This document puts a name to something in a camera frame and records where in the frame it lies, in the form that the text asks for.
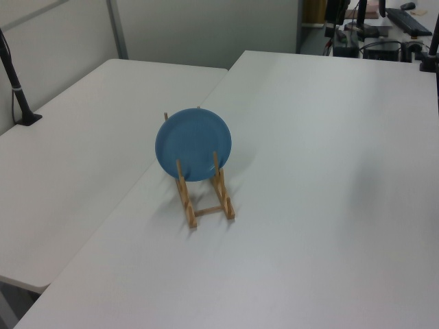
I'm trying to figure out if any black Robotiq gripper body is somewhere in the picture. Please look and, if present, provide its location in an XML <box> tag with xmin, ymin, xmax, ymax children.
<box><xmin>324</xmin><ymin>0</ymin><xmax>346</xmax><ymax>25</ymax></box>

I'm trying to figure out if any blue round plate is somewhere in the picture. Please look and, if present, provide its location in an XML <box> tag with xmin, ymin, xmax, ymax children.
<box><xmin>155</xmin><ymin>108</ymin><xmax>233</xmax><ymax>183</ymax></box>

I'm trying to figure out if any wooden plate rack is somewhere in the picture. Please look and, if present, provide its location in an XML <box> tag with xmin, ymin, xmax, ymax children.
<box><xmin>163</xmin><ymin>106</ymin><xmax>237</xmax><ymax>230</ymax></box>

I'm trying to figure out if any black square box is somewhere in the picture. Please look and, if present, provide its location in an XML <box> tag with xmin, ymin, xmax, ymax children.
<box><xmin>333</xmin><ymin>34</ymin><xmax>359</xmax><ymax>58</ymax></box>

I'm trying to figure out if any black monitor stand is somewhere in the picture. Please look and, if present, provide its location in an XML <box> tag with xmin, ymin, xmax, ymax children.
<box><xmin>344</xmin><ymin>0</ymin><xmax>380</xmax><ymax>39</ymax></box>

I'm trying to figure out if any black flat electronics box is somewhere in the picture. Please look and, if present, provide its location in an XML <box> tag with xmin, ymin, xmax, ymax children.
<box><xmin>362</xmin><ymin>40</ymin><xmax>403</xmax><ymax>62</ymax></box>

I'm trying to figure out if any black computer keyboard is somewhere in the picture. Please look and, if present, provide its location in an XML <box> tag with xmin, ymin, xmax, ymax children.
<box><xmin>384</xmin><ymin>8</ymin><xmax>434</xmax><ymax>37</ymax></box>

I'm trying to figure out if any black table clamp mount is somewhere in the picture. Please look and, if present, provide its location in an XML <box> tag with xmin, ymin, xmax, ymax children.
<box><xmin>419</xmin><ymin>24</ymin><xmax>439</xmax><ymax>73</ymax></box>

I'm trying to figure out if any grey partition post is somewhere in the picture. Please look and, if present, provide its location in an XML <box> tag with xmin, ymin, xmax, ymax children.
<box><xmin>105</xmin><ymin>0</ymin><xmax>130</xmax><ymax>60</ymax></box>

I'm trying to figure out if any black camera pole with base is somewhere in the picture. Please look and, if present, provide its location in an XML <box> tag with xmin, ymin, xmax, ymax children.
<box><xmin>0</xmin><ymin>27</ymin><xmax>44</xmax><ymax>127</ymax></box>

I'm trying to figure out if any thin grey cable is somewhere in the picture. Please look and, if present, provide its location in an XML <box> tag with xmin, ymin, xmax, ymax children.
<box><xmin>9</xmin><ymin>87</ymin><xmax>20</xmax><ymax>125</ymax></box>

